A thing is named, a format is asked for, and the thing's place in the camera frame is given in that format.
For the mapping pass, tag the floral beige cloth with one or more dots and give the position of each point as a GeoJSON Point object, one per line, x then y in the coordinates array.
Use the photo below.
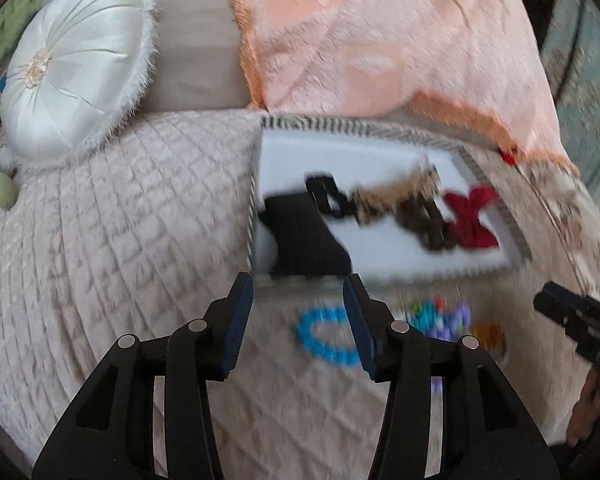
{"type": "Point", "coordinates": [570, 210]}

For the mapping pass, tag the teal patterned curtain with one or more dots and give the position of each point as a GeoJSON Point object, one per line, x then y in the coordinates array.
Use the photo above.
{"type": "Point", "coordinates": [590, 85]}

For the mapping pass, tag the green and blue plush toy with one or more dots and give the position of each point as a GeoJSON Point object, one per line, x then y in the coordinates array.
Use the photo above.
{"type": "Point", "coordinates": [10, 25]}

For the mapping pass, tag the person's right hand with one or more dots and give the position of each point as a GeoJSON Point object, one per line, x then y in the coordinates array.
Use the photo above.
{"type": "Point", "coordinates": [587, 412]}

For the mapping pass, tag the leopard print hair bow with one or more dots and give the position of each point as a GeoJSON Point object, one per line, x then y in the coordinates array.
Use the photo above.
{"type": "Point", "coordinates": [390, 192]}

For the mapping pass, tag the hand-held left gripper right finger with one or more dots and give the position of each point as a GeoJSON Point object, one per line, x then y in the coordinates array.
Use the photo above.
{"type": "Point", "coordinates": [359, 330]}

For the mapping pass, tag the striped cardboard box tray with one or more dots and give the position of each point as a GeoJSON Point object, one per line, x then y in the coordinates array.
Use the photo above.
{"type": "Point", "coordinates": [380, 260]}

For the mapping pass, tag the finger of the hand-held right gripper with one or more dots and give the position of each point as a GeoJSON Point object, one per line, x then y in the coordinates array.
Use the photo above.
{"type": "Point", "coordinates": [567, 296]}
{"type": "Point", "coordinates": [552, 312]}

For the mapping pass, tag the red satin hair bow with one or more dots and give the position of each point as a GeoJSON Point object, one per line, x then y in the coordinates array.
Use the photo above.
{"type": "Point", "coordinates": [472, 220]}

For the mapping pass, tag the white round satin pillow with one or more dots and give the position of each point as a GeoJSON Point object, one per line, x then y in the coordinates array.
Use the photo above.
{"type": "Point", "coordinates": [75, 70]}

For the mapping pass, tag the peach fringed blanket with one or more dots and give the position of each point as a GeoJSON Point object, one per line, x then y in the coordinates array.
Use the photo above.
{"type": "Point", "coordinates": [380, 35]}

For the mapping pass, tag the small red tassel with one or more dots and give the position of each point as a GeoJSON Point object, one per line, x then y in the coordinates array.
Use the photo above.
{"type": "Point", "coordinates": [509, 156]}

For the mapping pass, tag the beige quilted sofa cover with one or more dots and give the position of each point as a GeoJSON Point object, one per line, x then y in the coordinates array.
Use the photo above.
{"type": "Point", "coordinates": [130, 235]}

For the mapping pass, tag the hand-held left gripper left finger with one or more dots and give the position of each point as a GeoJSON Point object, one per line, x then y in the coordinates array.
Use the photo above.
{"type": "Point", "coordinates": [237, 322]}

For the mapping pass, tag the thin black scrunchie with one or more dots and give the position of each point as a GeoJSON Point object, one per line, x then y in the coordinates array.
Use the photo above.
{"type": "Point", "coordinates": [322, 195]}

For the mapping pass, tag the black fabric headband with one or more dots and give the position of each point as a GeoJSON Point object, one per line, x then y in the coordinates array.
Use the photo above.
{"type": "Point", "coordinates": [302, 235]}

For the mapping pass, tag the brown scrunchie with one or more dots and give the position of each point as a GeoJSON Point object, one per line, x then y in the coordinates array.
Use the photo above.
{"type": "Point", "coordinates": [422, 225]}

